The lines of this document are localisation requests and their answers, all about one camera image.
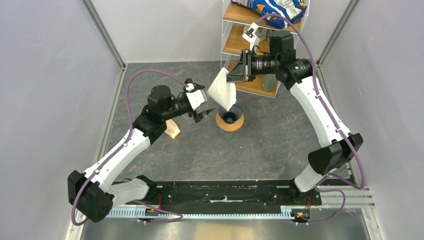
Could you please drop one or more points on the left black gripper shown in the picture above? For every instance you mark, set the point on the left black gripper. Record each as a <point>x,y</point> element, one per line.
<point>198,117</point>

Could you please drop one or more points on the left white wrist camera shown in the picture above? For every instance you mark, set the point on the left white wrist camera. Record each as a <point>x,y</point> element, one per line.
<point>196,98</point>

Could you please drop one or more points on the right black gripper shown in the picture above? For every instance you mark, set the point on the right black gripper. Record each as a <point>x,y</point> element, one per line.
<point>237,74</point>

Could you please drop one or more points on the blue chips bag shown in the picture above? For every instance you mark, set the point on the blue chips bag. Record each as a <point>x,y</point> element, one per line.
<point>249,11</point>

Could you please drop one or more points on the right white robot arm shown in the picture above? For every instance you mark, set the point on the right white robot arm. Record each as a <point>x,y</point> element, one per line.
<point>338,144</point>

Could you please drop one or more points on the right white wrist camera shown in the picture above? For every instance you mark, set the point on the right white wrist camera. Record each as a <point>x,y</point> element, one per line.
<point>251,37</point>

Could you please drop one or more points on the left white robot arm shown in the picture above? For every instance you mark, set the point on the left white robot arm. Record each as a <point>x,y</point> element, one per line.
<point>93,192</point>

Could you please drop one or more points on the aluminium rail frame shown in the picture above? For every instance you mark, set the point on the aluminium rail frame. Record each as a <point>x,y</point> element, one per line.
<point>332,198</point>

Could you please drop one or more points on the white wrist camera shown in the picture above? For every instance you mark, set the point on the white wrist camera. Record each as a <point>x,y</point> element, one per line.
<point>251,37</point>
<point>196,98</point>

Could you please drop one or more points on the white printed container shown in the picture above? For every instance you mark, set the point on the white printed container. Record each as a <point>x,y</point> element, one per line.
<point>262,33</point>

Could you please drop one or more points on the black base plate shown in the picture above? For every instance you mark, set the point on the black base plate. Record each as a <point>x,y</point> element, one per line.
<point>228,196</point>

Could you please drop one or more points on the green pump bottle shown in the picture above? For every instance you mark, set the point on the green pump bottle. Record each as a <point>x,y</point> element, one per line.
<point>268,82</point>

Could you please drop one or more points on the blue cone coffee filter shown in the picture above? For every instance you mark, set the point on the blue cone coffee filter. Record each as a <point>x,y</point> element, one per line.
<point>232,115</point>

